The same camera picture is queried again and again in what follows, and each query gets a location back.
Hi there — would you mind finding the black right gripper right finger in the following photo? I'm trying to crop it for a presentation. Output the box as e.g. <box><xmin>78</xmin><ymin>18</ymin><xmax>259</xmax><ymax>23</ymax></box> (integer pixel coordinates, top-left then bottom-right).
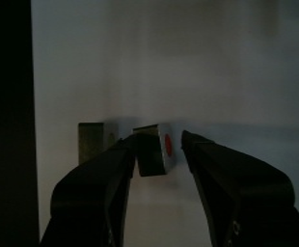
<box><xmin>180</xmin><ymin>129</ymin><xmax>299</xmax><ymax>247</ymax></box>

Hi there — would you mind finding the toy sushi piece red centre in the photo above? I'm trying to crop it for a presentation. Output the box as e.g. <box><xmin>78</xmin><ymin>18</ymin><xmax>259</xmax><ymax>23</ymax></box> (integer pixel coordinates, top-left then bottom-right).
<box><xmin>131</xmin><ymin>123</ymin><xmax>178</xmax><ymax>178</ymax></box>

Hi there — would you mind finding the white cutting board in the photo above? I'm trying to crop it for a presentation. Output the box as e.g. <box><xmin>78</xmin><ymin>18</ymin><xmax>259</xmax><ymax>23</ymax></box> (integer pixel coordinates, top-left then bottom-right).
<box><xmin>30</xmin><ymin>0</ymin><xmax>299</xmax><ymax>247</ymax></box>

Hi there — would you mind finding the toy sushi piece green centre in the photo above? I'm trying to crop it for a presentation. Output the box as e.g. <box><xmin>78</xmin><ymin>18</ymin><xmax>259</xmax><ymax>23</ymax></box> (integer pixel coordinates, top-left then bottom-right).
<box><xmin>78</xmin><ymin>121</ymin><xmax>120</xmax><ymax>166</ymax></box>

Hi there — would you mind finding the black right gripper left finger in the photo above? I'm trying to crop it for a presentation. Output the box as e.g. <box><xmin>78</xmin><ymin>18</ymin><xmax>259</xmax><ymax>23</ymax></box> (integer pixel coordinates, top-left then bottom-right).
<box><xmin>39</xmin><ymin>133</ymin><xmax>139</xmax><ymax>247</ymax></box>

